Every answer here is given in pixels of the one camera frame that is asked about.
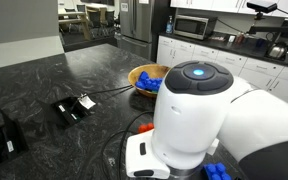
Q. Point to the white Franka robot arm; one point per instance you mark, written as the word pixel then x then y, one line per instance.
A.
pixel 197 110

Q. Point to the blue block in bowl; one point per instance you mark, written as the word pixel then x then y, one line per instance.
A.
pixel 158 83
pixel 145 85
pixel 143 76

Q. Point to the round wooden bowl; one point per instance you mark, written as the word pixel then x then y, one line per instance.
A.
pixel 152 69

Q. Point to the red toy block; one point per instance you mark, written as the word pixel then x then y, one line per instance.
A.
pixel 145 127

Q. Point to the black countertop outlet box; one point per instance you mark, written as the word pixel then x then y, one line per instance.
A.
pixel 4 143
pixel 69 111

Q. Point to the blue toy block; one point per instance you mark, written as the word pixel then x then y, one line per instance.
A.
pixel 215 172

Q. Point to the white paper tag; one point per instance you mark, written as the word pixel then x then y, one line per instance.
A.
pixel 86 102

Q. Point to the white base cabinets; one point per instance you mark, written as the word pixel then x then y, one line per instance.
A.
pixel 197 55

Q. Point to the stainless steel refrigerator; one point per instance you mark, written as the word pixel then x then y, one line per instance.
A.
pixel 140 23

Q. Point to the blue soap bottle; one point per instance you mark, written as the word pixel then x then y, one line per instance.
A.
pixel 169 26

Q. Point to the black office chair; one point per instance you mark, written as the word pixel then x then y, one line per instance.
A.
pixel 95 21
pixel 110 20

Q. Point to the silver microwave oven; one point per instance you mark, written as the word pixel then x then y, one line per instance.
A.
pixel 190 26

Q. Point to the wooden office table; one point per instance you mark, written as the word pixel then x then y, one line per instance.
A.
pixel 74 18

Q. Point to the white wall cabinets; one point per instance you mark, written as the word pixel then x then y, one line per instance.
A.
pixel 217 4

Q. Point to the black camera on stand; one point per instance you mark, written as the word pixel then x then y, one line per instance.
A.
pixel 261 6

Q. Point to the black camera stand bar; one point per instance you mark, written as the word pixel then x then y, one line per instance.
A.
pixel 277 29

